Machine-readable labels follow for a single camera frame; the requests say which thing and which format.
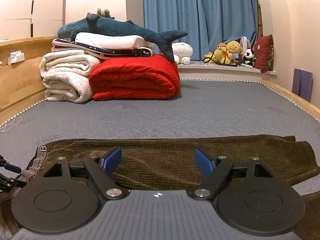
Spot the blue shark plush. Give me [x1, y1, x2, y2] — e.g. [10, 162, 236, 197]
[57, 14, 188, 63]

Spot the blue curtain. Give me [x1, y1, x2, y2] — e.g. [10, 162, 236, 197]
[142, 0, 258, 61]

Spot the red folded quilt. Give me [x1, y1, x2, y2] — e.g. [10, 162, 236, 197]
[89, 54, 181, 101]

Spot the purple paper bag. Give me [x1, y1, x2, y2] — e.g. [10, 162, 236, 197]
[292, 68, 313, 102]

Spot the round yellow plush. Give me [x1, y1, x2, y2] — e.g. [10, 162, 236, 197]
[226, 41, 243, 55]

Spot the white pillow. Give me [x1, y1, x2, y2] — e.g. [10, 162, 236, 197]
[74, 32, 155, 50]

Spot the wooden bed frame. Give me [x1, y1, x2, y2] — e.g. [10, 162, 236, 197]
[0, 36, 320, 128]

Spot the white window ledge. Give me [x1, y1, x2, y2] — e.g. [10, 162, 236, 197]
[177, 62, 277, 82]

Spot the brown plush toy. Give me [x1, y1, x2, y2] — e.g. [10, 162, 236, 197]
[97, 8, 115, 19]

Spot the white speckled folded blanket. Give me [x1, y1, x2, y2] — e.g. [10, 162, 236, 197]
[42, 70, 94, 103]

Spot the dark red cushion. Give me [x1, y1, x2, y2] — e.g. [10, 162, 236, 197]
[252, 34, 274, 73]

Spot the cream folded blanket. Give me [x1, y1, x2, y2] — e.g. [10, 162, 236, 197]
[39, 49, 103, 78]

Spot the small white fan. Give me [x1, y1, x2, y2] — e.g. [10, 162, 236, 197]
[239, 36, 252, 52]

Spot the navy star-print blanket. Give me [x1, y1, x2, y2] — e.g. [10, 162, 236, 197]
[51, 39, 155, 60]

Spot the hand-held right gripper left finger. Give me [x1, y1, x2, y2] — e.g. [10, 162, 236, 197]
[43, 146, 123, 201]

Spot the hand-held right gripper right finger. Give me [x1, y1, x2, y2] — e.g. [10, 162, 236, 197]
[192, 148, 275, 201]

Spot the white plush toy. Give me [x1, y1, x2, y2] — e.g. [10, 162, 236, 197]
[172, 42, 193, 65]

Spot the grey quilted mattress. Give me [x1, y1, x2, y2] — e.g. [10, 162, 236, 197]
[0, 80, 320, 198]

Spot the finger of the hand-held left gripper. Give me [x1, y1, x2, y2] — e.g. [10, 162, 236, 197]
[0, 155, 22, 173]
[0, 174, 28, 193]

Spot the yellow bear plush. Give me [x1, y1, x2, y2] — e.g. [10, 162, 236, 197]
[204, 44, 233, 64]

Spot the white wardrobe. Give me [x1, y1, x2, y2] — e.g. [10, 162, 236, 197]
[0, 0, 67, 40]

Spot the tissue pack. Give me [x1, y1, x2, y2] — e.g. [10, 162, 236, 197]
[7, 51, 25, 64]

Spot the panda plush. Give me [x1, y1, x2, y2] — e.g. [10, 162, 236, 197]
[243, 49, 255, 67]

